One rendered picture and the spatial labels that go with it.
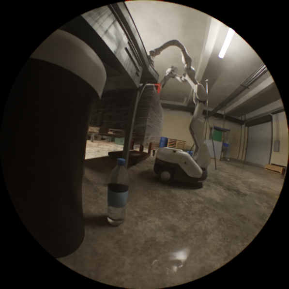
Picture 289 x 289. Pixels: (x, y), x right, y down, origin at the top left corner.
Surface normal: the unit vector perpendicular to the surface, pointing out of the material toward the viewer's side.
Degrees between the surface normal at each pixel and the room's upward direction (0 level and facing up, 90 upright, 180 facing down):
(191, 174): 90
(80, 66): 90
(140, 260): 0
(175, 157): 90
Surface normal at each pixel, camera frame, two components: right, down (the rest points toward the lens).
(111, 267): 0.16, -0.99
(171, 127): -0.25, 0.00
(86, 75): 0.97, 0.18
